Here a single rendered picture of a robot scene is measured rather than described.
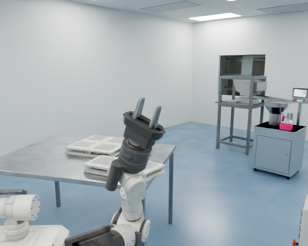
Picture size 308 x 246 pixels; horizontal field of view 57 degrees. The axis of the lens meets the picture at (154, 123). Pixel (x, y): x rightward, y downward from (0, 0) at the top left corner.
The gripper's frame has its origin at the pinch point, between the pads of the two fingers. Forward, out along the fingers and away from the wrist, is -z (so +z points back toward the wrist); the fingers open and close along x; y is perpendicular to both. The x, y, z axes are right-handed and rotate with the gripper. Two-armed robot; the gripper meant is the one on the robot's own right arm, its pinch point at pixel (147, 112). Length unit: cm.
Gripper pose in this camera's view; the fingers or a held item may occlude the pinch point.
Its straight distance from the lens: 76.8
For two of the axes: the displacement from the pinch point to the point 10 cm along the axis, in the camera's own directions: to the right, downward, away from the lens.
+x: -8.3, -4.6, 3.3
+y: 4.9, -3.0, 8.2
